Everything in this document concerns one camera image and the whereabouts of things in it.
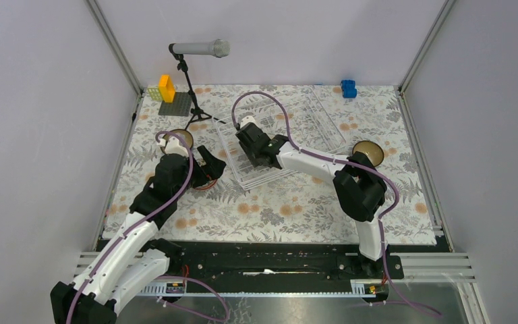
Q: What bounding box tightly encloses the dark teal floral bowl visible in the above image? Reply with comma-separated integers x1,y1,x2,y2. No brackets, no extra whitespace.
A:
169,129,194,149

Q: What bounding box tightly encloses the black microphone tripod stand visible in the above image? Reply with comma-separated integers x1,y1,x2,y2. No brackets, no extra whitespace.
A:
169,51,217,130

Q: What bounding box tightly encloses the grey toy baseplate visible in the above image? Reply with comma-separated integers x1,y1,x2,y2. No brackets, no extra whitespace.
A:
158,92,192,117

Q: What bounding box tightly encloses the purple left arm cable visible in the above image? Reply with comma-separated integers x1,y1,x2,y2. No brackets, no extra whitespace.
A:
65,130,231,324

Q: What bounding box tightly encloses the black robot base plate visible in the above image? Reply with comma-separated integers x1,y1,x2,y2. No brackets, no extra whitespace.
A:
98,240,405,294

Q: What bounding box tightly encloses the yellow toy brick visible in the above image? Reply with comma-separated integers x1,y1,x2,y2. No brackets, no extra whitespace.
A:
158,74,176,103

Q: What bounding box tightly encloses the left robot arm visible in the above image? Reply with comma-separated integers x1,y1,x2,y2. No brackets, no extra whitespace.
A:
51,146,226,323

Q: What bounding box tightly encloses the floral tablecloth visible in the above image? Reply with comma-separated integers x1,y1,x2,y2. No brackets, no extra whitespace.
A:
103,84,438,246

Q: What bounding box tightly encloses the grey microphone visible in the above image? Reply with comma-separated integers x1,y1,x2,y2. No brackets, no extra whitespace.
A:
169,39,231,58

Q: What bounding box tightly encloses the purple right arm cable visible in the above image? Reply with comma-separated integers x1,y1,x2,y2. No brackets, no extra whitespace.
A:
231,91,443,319

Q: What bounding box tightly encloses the light green toy brick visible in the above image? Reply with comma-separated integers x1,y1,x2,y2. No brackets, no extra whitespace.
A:
146,87,163,102

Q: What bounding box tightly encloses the blue toy brick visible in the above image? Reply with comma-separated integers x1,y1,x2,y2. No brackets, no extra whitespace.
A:
341,80,358,99

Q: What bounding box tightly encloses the white wire dish rack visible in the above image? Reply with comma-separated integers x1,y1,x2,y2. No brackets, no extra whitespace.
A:
215,87,348,190

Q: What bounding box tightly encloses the blue white patterned bowl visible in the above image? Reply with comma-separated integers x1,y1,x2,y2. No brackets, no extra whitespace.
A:
194,180,217,191

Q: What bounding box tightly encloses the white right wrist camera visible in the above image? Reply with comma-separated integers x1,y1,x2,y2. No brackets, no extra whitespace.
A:
239,115,258,130

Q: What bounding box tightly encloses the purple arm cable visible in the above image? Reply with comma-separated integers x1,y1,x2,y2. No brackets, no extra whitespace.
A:
231,91,443,319
65,130,231,324

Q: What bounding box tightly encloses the black gold-rimmed bowl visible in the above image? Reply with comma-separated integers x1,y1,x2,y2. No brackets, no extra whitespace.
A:
352,140,385,167

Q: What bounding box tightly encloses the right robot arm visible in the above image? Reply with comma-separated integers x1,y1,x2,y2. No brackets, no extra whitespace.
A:
235,121,387,278

